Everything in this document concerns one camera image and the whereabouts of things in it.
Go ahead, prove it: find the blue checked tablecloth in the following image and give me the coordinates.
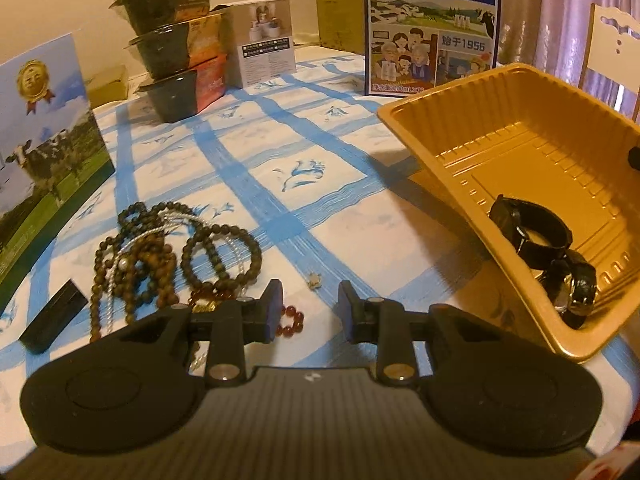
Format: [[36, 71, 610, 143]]
[[0, 42, 640, 461]]

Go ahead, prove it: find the pile of brown bead strings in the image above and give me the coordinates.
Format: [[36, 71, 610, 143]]
[[100, 210, 251, 326]]

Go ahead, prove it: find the red bead bracelet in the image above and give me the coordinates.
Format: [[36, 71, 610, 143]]
[[190, 285, 306, 338]]

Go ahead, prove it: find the dark bead bracelet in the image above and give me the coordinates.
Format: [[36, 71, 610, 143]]
[[181, 224, 263, 297]]

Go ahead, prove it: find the cow print milk box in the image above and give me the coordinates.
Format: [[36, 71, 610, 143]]
[[0, 32, 117, 301]]

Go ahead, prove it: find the white wooden chair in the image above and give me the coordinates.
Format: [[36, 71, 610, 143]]
[[577, 2, 640, 121]]

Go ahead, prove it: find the gold plastic tray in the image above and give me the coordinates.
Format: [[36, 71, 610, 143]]
[[377, 62, 640, 365]]

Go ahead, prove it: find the pink shiny curtain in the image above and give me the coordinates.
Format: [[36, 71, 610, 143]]
[[495, 0, 640, 111]]

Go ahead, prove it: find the blue illustrated milk carton box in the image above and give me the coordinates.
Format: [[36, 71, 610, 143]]
[[362, 0, 503, 97]]

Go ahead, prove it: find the black wristwatch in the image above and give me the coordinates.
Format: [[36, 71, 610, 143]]
[[540, 250, 598, 331], [489, 195, 573, 271]]

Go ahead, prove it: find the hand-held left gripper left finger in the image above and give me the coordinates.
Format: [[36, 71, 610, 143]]
[[107, 280, 284, 388]]

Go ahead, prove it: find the red packet box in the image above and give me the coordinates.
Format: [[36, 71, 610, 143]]
[[195, 55, 229, 111]]

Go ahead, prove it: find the black rectangular case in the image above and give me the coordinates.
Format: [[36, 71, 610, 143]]
[[20, 280, 90, 351]]

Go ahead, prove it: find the long dark bead necklace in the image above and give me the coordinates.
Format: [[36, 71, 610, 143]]
[[90, 201, 197, 343]]

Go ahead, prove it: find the small tan cardboard box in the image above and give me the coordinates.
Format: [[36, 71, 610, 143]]
[[82, 65, 129, 108]]

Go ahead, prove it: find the brown wooden bead bracelet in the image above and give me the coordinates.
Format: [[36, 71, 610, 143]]
[[122, 240, 178, 311]]

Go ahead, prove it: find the white product box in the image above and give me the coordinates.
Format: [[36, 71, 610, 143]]
[[222, 0, 297, 90]]

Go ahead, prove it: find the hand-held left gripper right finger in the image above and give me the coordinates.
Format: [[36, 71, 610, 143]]
[[337, 280, 501, 388]]

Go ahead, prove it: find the brown cardboard box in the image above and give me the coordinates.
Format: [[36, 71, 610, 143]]
[[310, 0, 368, 56]]

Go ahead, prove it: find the orange packet box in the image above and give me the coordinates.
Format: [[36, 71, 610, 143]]
[[190, 12, 227, 68]]

